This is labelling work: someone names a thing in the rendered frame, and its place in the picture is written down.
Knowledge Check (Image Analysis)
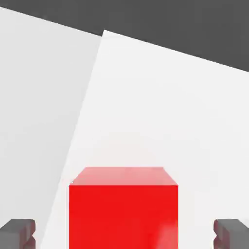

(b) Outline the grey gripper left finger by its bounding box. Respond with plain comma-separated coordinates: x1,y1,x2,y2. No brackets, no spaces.
0,218,36,249

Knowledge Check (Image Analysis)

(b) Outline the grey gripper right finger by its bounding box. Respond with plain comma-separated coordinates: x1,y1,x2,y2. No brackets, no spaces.
213,218,249,249

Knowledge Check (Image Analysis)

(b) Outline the small red cube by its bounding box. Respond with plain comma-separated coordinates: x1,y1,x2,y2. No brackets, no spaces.
69,166,179,249

